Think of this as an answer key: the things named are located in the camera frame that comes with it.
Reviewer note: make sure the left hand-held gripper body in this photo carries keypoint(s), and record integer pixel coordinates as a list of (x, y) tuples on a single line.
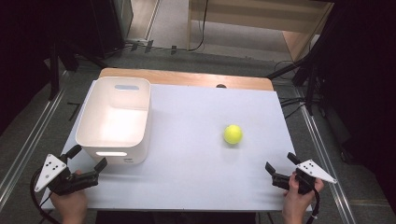
[(57, 179)]

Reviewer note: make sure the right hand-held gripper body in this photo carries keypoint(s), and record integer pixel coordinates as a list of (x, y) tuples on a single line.
[(306, 175)]

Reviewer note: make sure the white plastic bin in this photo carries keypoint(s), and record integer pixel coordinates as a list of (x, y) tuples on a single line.
[(115, 124)]

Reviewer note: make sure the yellow tennis ball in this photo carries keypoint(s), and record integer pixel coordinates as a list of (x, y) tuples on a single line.
[(233, 134)]

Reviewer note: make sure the person's left hand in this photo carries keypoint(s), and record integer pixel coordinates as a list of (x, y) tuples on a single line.
[(71, 207)]

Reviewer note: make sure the person's right hand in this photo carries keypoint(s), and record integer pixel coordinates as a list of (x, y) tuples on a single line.
[(295, 207)]

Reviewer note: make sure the black tripod stand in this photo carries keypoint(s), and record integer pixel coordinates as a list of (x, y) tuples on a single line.
[(311, 84)]

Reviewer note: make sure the black metal stand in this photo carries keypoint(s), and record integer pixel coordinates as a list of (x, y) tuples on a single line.
[(55, 71)]

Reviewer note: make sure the white board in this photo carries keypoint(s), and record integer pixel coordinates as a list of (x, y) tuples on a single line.
[(186, 155)]

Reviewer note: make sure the dark curtain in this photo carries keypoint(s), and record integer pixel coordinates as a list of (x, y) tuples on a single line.
[(367, 93)]

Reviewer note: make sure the wooden table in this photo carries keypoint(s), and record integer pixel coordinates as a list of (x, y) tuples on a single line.
[(186, 78)]

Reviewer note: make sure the dark cabinet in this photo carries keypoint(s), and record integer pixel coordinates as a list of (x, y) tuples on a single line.
[(109, 25)]

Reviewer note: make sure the light wooden furniture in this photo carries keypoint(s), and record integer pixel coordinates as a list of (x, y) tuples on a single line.
[(264, 18)]

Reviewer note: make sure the metal floor rail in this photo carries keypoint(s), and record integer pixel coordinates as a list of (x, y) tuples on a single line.
[(28, 146), (323, 155)]

